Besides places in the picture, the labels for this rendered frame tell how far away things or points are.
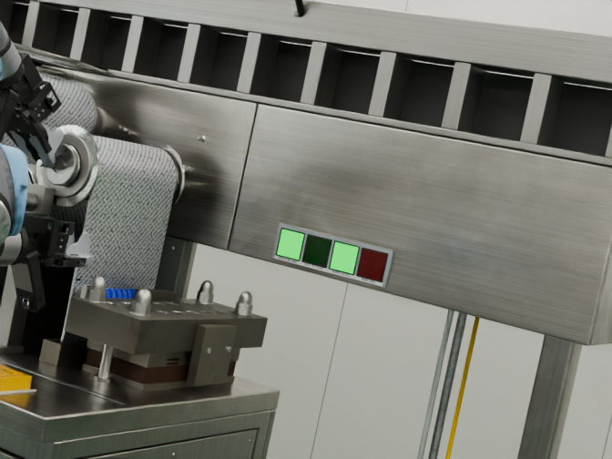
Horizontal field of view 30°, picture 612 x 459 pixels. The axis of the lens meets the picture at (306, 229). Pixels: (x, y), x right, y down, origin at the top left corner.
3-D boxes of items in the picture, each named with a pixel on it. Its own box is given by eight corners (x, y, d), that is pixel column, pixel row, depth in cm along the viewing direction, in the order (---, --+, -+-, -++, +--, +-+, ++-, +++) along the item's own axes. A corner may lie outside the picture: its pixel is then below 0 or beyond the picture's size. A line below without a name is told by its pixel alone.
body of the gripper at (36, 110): (65, 107, 200) (35, 54, 191) (35, 140, 195) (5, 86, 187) (33, 101, 203) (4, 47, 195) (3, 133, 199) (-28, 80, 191)
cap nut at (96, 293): (80, 299, 199) (85, 273, 199) (94, 299, 202) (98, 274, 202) (96, 303, 197) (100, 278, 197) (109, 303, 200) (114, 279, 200)
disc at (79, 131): (29, 198, 210) (45, 118, 209) (31, 198, 210) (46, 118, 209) (89, 213, 202) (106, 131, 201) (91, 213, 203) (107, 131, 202)
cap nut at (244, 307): (229, 311, 223) (234, 289, 223) (239, 311, 226) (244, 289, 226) (245, 315, 221) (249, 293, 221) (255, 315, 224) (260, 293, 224)
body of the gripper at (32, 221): (79, 223, 197) (29, 218, 186) (69, 271, 197) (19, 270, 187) (46, 214, 201) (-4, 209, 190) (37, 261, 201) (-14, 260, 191)
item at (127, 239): (69, 297, 205) (89, 196, 204) (150, 298, 225) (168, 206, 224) (71, 298, 204) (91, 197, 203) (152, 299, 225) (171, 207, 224)
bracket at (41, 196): (-23, 347, 204) (10, 179, 203) (4, 346, 210) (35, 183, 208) (-4, 354, 202) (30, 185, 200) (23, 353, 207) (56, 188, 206)
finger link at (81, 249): (109, 235, 205) (74, 231, 197) (103, 267, 205) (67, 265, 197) (96, 231, 207) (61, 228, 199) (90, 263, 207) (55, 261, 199)
